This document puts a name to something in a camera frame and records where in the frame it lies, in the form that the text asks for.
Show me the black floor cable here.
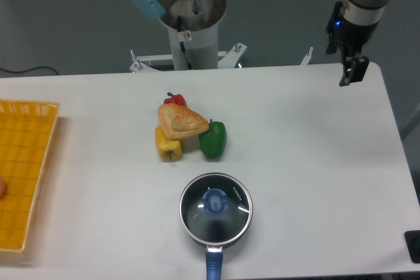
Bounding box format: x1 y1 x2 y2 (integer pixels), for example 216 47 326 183
0 66 60 76

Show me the baked puff pastry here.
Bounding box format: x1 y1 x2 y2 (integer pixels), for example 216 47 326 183
157 104 209 140

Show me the white metal base frame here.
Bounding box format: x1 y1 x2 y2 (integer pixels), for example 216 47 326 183
128 43 314 73

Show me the green bell pepper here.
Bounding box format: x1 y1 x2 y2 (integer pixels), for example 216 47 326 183
199 119 227 159

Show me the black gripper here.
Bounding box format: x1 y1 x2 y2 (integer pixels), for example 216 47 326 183
325 1 378 87

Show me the red bell pepper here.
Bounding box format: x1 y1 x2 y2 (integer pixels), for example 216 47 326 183
163 92 187 106

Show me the black table grommet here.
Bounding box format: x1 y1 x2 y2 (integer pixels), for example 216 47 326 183
404 230 420 264

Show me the yellow woven basket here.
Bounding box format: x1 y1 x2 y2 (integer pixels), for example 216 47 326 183
1 99 60 252

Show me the black saucepan blue handle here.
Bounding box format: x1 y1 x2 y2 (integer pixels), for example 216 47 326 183
178 172 254 280

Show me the black pedestal cable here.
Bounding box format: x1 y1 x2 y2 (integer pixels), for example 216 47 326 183
176 15 193 71

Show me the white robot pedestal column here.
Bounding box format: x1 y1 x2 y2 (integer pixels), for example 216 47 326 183
159 0 226 70

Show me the yellow bell pepper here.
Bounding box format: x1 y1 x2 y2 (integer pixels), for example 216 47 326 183
155 126 183 161

